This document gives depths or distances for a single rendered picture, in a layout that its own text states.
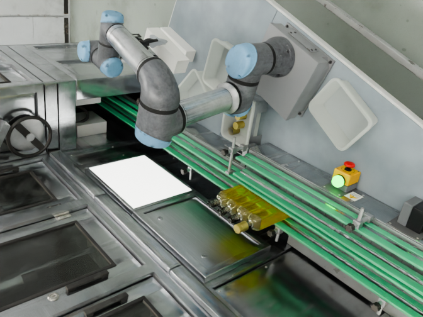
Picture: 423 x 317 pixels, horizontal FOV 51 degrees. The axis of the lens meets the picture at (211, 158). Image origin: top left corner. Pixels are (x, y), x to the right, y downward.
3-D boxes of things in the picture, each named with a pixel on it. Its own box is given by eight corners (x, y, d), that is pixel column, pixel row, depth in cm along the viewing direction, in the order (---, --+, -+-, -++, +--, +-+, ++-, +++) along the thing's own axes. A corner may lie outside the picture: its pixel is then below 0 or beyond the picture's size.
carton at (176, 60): (158, 27, 187) (146, 27, 183) (189, 60, 176) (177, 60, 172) (155, 39, 191) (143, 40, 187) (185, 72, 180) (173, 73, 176)
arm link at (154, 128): (266, 79, 161) (158, 115, 123) (254, 114, 170) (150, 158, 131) (241, 65, 166) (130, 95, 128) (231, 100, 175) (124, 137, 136)
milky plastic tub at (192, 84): (186, 90, 233) (172, 91, 227) (207, 65, 216) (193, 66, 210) (199, 118, 229) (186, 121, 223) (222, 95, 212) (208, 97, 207)
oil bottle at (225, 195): (250, 190, 190) (213, 204, 176) (252, 179, 187) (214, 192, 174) (260, 197, 186) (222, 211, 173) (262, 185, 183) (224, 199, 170)
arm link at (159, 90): (157, 77, 116) (92, 7, 147) (150, 112, 123) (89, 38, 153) (194, 75, 123) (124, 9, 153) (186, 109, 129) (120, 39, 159)
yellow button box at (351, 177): (341, 179, 169) (330, 184, 164) (346, 162, 166) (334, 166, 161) (356, 188, 164) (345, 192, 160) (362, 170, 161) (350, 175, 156)
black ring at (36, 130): (49, 150, 221) (5, 158, 208) (48, 109, 212) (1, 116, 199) (53, 153, 218) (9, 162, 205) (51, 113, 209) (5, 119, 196)
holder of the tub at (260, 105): (232, 142, 211) (220, 145, 207) (241, 87, 199) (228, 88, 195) (258, 156, 200) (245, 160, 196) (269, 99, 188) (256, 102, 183)
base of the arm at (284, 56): (272, 29, 166) (253, 29, 160) (301, 48, 158) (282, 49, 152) (259, 65, 175) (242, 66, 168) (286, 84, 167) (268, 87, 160)
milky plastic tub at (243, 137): (233, 132, 209) (219, 135, 204) (240, 87, 199) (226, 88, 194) (259, 146, 198) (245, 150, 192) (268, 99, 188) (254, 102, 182)
